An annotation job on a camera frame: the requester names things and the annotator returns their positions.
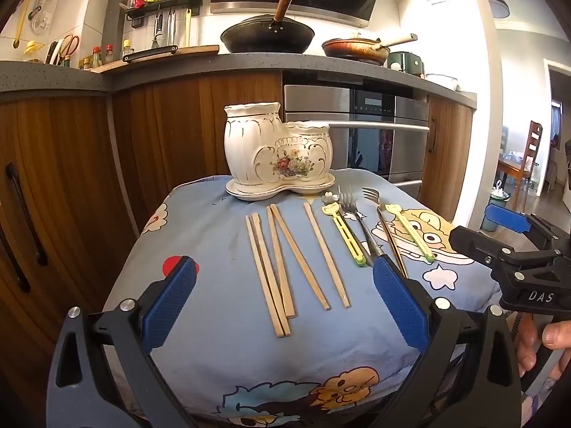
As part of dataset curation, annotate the wooden cutting board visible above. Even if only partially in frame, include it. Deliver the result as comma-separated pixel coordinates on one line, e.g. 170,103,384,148
91,45,220,73

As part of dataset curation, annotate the white floral ceramic utensil holder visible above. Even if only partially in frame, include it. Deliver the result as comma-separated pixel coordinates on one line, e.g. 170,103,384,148
223,102,334,188

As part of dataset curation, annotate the black wok with wooden handle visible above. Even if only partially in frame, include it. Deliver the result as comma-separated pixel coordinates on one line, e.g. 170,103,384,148
220,0,315,54

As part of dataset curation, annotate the white bucket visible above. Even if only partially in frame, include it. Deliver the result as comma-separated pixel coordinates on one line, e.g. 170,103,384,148
491,180,512,209

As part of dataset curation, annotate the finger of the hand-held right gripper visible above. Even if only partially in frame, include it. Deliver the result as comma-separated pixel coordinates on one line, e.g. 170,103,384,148
484,204,559,249
448,226,559,274

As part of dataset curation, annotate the wooden kitchen cabinet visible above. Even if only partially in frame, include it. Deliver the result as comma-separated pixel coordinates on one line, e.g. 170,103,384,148
0,69,284,384

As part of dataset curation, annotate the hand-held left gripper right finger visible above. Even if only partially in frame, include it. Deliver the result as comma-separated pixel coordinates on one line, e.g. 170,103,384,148
372,255,522,428

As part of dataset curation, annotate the wooden chopstick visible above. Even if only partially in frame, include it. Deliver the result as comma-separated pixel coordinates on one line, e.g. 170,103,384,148
271,204,332,312
303,202,352,309
267,205,296,320
252,213,292,336
245,215,283,338

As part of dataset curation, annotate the yellow green plastic utensil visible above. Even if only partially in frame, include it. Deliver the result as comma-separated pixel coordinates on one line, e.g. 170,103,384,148
384,204,435,263
321,203,373,268

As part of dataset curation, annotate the ceiling lamp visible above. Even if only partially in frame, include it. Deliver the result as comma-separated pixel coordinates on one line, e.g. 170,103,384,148
482,0,510,19

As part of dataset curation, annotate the blue cartoon printed cloth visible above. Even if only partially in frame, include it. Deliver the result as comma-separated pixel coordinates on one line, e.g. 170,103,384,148
102,168,505,428

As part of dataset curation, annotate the wooden chair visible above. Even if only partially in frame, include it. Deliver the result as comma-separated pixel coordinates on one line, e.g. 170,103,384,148
519,121,544,198

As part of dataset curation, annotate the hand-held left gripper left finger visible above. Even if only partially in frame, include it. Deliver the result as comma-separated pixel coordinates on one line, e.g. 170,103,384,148
47,255,198,428

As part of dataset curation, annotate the person's right hand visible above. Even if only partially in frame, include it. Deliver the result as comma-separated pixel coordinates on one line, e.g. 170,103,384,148
515,315,571,378

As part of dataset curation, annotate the wooden side cabinet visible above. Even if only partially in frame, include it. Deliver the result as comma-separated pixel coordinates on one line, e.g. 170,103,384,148
420,95,474,224

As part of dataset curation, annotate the white ceramic oval tray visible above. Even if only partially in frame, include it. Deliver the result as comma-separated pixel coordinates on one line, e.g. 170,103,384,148
225,174,336,201

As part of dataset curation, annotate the silver handle metal fork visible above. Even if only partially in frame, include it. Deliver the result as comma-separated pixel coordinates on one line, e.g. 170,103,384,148
338,185,382,261

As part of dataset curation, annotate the yellow hose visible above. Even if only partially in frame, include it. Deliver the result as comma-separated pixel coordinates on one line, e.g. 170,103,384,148
12,0,42,50

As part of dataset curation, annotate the stainless steel oven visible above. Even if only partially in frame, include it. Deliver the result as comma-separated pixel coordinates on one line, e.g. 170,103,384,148
283,84,430,199

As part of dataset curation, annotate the green kettle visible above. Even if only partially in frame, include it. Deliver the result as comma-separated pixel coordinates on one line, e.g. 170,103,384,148
387,51,424,74

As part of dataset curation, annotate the clear plastic wall holder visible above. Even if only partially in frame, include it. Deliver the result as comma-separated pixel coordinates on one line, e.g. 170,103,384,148
29,0,62,35

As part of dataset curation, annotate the brown frying pan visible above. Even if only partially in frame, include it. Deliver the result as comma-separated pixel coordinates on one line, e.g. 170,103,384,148
322,32,419,67

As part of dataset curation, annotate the grey kitchen countertop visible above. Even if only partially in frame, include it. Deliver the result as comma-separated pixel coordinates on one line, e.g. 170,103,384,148
0,51,478,110

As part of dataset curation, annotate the black wall spice shelf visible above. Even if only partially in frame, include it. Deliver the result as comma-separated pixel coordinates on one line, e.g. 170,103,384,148
120,0,205,26

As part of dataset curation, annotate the brown handle metal fork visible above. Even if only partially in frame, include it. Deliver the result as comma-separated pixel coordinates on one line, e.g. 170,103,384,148
361,187,409,278

